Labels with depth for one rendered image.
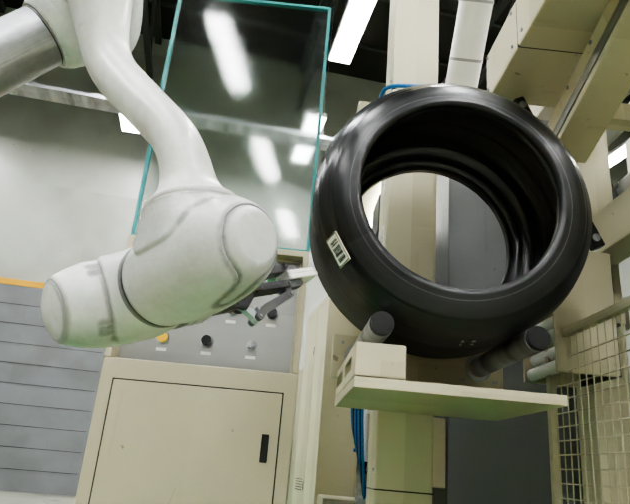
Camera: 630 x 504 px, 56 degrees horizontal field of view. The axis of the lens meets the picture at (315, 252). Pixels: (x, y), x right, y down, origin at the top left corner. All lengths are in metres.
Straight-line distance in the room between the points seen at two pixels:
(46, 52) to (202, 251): 0.59
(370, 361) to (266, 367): 0.77
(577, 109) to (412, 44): 0.53
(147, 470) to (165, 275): 1.18
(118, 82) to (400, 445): 0.98
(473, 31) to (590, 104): 0.87
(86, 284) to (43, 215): 10.28
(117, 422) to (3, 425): 8.53
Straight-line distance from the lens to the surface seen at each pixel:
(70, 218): 10.87
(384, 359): 1.05
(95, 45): 0.88
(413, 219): 1.55
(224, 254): 0.56
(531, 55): 1.62
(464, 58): 2.34
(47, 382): 10.20
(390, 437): 1.41
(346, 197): 1.13
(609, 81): 1.53
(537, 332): 1.14
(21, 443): 10.19
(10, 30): 1.08
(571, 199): 1.25
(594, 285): 1.57
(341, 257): 1.10
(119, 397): 1.77
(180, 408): 1.73
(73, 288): 0.69
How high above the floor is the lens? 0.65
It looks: 20 degrees up
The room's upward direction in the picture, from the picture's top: 5 degrees clockwise
